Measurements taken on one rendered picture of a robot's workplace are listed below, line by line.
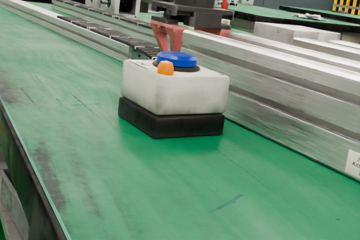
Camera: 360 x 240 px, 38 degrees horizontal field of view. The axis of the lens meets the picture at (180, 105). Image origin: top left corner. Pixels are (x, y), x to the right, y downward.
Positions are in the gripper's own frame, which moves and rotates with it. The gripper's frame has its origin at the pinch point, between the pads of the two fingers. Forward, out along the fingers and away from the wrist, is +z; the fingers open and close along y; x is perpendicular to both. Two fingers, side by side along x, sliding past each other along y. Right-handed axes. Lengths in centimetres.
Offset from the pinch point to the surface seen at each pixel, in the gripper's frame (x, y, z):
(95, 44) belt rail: 27.0, -2.3, 1.0
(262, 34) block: 0.3, 13.7, -5.7
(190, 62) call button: -20.3, -13.0, -4.9
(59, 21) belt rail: 47.3, -2.2, -0.4
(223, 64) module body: -15.6, -5.4, -4.0
